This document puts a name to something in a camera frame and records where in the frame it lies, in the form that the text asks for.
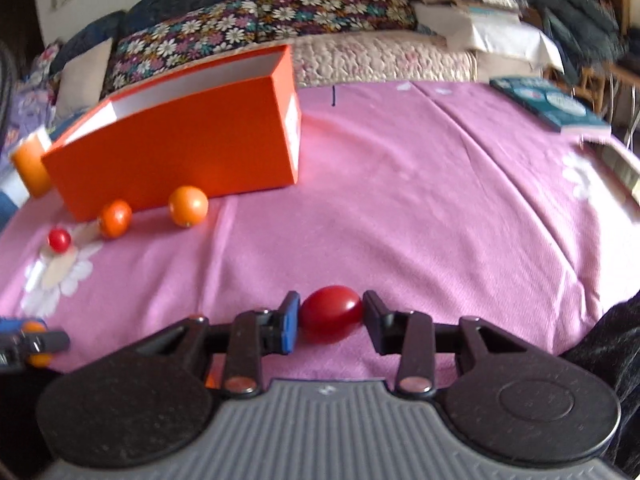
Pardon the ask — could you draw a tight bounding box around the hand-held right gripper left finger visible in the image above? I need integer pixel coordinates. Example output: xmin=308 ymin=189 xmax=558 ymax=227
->
xmin=135 ymin=290 xmax=302 ymax=395

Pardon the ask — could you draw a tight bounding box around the beige pillow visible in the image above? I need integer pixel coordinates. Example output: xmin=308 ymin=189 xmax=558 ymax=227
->
xmin=54 ymin=37 xmax=115 ymax=121

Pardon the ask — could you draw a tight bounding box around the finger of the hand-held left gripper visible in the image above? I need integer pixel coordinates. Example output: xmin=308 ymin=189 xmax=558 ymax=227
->
xmin=0 ymin=316 xmax=48 ymax=335
xmin=0 ymin=330 xmax=71 ymax=372

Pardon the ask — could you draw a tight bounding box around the short floral cushion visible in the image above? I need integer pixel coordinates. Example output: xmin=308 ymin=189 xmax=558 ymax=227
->
xmin=255 ymin=0 xmax=418 ymax=41

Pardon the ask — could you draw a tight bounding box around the person's dark clothing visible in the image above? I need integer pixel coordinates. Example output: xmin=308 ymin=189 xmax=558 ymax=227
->
xmin=560 ymin=290 xmax=640 ymax=480

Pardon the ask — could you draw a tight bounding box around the small orange tomato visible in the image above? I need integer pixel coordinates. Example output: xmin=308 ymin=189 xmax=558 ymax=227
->
xmin=21 ymin=321 xmax=55 ymax=368

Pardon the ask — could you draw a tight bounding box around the large orange tomato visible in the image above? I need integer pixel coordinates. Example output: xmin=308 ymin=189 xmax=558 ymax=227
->
xmin=168 ymin=185 xmax=209 ymax=227

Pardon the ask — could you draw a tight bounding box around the orange cardboard box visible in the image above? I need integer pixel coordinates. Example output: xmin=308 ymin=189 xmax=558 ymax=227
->
xmin=41 ymin=44 xmax=302 ymax=222

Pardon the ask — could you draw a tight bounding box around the long floral cushion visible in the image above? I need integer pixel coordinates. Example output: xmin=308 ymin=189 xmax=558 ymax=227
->
xmin=102 ymin=0 xmax=258 ymax=98

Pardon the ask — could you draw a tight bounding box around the purple floral cloth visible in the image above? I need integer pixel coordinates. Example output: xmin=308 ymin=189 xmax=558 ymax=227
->
xmin=0 ymin=42 xmax=63 ymax=151

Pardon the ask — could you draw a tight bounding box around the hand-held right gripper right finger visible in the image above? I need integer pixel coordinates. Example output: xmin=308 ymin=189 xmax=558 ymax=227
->
xmin=362 ymin=290 xmax=538 ymax=395

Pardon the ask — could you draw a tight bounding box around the orange canister with white lid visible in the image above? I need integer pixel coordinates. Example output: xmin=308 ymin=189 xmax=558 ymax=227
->
xmin=11 ymin=127 xmax=53 ymax=198

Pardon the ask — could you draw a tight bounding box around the teal book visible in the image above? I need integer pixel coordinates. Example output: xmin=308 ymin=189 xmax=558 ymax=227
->
xmin=489 ymin=76 xmax=613 ymax=136

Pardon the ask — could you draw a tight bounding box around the dark jacket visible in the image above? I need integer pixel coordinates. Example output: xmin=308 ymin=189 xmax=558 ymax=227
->
xmin=500 ymin=0 xmax=631 ymax=81

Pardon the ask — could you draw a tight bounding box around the large red tomato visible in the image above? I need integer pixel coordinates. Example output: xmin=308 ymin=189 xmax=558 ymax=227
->
xmin=298 ymin=285 xmax=364 ymax=345

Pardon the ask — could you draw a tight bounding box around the small red cherry tomato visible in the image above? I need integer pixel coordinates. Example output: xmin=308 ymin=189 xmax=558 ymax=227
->
xmin=47 ymin=228 xmax=72 ymax=253

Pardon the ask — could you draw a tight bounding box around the pale book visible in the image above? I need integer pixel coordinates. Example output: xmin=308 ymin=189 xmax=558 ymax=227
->
xmin=580 ymin=135 xmax=640 ymax=196

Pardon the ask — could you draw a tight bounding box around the beige quilted bedspread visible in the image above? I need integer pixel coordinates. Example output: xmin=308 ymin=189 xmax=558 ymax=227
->
xmin=290 ymin=30 xmax=478 ymax=88

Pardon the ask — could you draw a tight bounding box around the pink tablecloth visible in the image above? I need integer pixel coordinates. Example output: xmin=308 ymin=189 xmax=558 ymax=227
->
xmin=0 ymin=80 xmax=640 ymax=386

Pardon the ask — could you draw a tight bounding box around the medium orange tomato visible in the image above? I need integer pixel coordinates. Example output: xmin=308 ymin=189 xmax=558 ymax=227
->
xmin=97 ymin=199 xmax=133 ymax=239

